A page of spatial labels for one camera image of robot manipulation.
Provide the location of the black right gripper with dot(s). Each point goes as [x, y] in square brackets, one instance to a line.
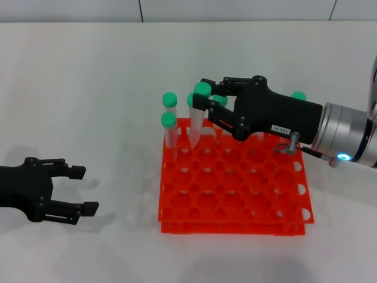
[271, 113]

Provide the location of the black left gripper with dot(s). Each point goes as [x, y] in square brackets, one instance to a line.
[26, 188]

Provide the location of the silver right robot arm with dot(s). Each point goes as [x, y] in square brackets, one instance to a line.
[338, 126]

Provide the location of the orange test tube rack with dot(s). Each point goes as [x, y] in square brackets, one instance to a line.
[232, 220]

